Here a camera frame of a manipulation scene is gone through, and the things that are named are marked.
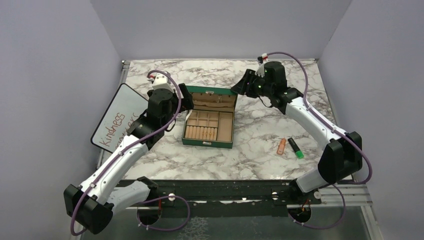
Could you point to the black mounting rail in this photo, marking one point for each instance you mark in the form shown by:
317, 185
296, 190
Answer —
222, 199

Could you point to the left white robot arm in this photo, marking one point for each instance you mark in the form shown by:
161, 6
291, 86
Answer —
93, 203

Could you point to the green black highlighter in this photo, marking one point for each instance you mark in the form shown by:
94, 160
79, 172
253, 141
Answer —
297, 151

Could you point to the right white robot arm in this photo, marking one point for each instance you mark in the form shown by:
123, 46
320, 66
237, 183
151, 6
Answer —
341, 155

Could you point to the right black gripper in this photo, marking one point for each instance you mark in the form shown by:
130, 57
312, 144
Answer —
242, 88

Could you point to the green jewelry box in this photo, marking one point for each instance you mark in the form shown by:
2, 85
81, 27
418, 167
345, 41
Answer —
211, 122

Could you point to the orange highlighter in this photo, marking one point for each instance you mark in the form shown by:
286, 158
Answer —
281, 147

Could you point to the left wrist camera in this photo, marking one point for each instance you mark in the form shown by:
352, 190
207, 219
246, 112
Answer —
160, 81

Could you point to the aluminium frame rail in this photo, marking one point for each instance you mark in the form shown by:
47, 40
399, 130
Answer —
345, 213

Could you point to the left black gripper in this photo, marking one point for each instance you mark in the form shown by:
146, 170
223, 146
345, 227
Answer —
186, 102

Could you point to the white dry-erase board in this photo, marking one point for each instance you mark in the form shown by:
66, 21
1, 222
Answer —
126, 106

